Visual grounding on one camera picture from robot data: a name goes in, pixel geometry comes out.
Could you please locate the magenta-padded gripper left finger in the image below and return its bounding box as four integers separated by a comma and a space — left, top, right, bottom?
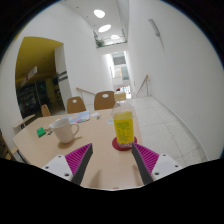
42, 143, 94, 186

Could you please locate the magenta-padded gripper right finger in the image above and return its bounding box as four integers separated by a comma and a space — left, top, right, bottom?
130, 142, 184, 186

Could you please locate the clear bottle with yellow label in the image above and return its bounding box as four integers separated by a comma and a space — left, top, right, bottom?
111, 91, 135, 150

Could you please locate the white mug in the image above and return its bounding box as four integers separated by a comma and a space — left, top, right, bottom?
49, 117, 80, 145

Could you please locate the green flat box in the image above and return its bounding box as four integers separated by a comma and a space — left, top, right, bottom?
36, 126, 47, 138

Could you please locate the flat round red coaster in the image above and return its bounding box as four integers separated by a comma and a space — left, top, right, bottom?
111, 134, 138, 152

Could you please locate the colourful printed mouse pad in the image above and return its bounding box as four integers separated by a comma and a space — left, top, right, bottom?
68, 110, 92, 125

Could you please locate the wooden chair with round hole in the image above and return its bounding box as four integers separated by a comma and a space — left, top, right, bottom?
40, 103, 52, 118
93, 90, 116, 111
66, 96, 88, 114

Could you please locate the light wooden side table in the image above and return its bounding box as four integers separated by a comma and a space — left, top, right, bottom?
13, 114, 36, 129

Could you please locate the dark shop shelf unit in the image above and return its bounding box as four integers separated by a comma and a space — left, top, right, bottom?
16, 81, 54, 114

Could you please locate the wooden stair handrail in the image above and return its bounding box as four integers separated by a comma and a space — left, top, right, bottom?
135, 74, 150, 98
75, 87, 96, 101

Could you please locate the white and red hanging sign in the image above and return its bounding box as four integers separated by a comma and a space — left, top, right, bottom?
20, 65, 38, 87

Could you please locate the green potted plant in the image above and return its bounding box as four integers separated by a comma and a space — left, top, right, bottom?
94, 37, 106, 48

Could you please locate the group of round ceiling lights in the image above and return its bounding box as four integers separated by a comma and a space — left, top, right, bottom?
93, 8, 121, 41

